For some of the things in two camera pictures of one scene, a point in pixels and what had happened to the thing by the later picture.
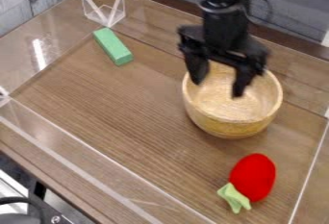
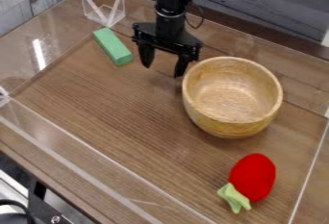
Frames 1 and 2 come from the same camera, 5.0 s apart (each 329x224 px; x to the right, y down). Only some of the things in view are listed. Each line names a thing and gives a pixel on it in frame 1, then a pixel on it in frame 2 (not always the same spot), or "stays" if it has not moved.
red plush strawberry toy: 250,180 stays
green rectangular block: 114,45 stays
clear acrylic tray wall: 118,194 stays
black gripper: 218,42 to 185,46
